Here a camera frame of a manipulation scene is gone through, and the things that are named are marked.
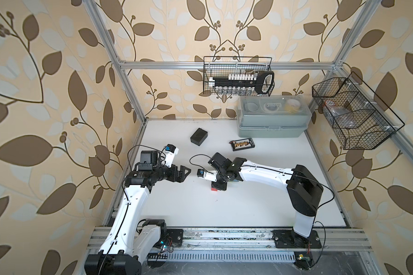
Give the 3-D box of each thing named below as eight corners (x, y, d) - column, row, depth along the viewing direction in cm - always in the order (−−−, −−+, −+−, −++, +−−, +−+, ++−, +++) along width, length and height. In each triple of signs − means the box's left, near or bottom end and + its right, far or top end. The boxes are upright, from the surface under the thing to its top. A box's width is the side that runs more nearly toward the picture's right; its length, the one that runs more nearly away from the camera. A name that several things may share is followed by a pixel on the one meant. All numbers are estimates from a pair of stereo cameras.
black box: (190, 141, 112) (189, 136, 108) (198, 132, 118) (198, 127, 114) (199, 146, 110) (198, 141, 106) (207, 136, 115) (207, 131, 111)
